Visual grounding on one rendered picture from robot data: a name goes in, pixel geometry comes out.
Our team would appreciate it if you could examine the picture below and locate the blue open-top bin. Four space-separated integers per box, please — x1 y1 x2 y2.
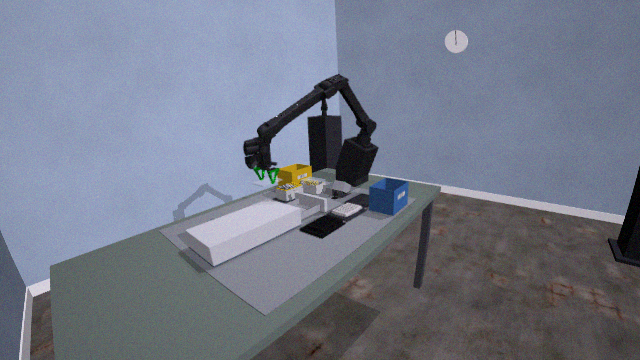
369 178 409 216

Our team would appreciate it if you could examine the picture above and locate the yellow open-top bin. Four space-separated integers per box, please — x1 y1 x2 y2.
277 164 312 187

